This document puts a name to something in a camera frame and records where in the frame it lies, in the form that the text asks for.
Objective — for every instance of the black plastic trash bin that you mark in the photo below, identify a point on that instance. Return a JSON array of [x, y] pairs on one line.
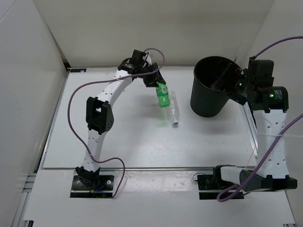
[[204, 101]]

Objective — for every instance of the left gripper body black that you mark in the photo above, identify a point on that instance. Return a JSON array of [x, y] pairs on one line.
[[147, 69]]

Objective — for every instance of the aluminium table edge rail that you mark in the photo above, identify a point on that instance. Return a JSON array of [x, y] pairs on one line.
[[139, 168]]

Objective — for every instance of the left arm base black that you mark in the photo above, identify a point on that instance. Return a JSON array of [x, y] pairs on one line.
[[101, 188]]

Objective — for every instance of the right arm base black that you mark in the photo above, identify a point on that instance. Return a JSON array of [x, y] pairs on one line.
[[209, 185]]

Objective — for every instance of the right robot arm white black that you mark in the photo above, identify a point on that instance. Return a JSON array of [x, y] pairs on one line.
[[269, 104]]

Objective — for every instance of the clear bottle blue cap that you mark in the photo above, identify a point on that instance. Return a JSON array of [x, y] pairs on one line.
[[173, 113]]

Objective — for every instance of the green plastic bottle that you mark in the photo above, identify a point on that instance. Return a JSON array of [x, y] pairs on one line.
[[162, 93]]

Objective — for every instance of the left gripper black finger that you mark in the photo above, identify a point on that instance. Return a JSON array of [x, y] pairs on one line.
[[157, 77], [150, 80]]

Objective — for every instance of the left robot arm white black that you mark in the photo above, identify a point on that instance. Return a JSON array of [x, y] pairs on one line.
[[99, 114]]

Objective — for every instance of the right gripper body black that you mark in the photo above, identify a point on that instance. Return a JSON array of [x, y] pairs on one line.
[[244, 84]]

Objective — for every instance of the black table label sticker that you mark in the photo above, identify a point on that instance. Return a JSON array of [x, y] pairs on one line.
[[77, 70]]

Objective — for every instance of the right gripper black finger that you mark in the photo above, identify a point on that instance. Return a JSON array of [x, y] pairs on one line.
[[228, 75], [236, 95]]

